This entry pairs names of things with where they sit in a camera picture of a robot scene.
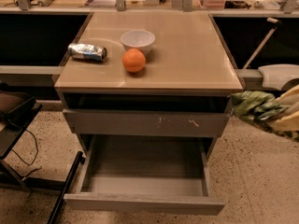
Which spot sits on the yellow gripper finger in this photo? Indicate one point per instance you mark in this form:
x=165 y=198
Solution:
x=290 y=97
x=288 y=123

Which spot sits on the green jalapeno chip bag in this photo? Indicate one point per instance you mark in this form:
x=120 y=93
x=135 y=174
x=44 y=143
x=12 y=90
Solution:
x=258 y=108

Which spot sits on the open grey bottom drawer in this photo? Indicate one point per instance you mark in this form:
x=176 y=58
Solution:
x=146 y=174

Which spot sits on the grey drawer cabinet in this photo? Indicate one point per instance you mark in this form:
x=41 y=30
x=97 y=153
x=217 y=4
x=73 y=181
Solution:
x=187 y=69

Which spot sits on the closed grey middle drawer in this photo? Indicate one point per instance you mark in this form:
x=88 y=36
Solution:
x=147 y=123

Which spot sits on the white rod with cap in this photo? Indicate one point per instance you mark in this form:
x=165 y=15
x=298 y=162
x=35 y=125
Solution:
x=275 y=24

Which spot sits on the white bowl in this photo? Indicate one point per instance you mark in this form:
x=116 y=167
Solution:
x=138 y=39

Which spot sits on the orange fruit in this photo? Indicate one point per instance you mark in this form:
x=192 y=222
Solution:
x=133 y=60

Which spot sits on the crushed silver soda can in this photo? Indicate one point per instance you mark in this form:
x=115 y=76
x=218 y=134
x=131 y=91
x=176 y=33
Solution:
x=87 y=52

